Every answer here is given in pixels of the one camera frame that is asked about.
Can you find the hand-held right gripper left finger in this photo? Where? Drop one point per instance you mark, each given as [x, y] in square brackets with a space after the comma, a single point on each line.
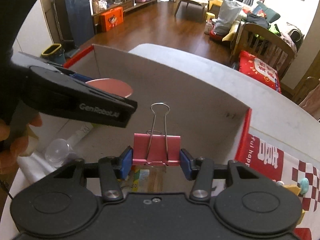
[126, 162]

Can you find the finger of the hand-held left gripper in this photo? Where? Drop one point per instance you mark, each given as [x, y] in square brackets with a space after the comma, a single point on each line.
[79, 77]

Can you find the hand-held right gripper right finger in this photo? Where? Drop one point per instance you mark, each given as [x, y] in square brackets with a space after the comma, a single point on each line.
[186, 163]

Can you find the red binder clip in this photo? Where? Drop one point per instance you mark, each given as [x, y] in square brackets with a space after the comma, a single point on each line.
[155, 152]

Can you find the pink plastic scoop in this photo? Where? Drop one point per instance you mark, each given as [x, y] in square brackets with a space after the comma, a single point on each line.
[112, 87]

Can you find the red cardboard box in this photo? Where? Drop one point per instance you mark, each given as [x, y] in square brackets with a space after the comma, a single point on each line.
[175, 85]

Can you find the small teal toy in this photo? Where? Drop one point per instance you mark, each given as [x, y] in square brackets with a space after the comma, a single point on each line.
[304, 185]

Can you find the person's left hand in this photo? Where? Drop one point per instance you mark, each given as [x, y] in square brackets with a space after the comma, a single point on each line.
[7, 160]

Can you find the black bin with yellow rim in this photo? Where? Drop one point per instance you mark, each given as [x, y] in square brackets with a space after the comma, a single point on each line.
[53, 53]

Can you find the black rack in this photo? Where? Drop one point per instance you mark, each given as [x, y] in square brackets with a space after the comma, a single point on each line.
[60, 30]

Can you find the dark blue panel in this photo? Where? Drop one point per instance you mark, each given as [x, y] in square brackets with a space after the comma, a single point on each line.
[77, 15]

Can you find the orange gift box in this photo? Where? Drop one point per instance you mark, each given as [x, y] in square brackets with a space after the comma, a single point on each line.
[111, 18]

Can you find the red white printed tablecloth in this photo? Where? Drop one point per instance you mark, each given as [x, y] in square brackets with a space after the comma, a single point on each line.
[287, 167]

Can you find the red printed cushion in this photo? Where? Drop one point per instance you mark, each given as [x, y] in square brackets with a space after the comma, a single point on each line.
[260, 71]

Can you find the pink towel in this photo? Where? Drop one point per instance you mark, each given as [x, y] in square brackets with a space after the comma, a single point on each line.
[312, 100]

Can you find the wooden slatted chair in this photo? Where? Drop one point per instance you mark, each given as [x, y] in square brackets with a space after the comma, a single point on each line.
[262, 42]

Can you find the grey plastic bag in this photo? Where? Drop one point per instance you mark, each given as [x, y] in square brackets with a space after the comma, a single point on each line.
[226, 15]

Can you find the cluttered sofa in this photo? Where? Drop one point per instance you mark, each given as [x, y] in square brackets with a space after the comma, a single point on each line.
[287, 36]

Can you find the dark green cushion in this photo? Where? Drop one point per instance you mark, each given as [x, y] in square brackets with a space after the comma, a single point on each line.
[271, 15]

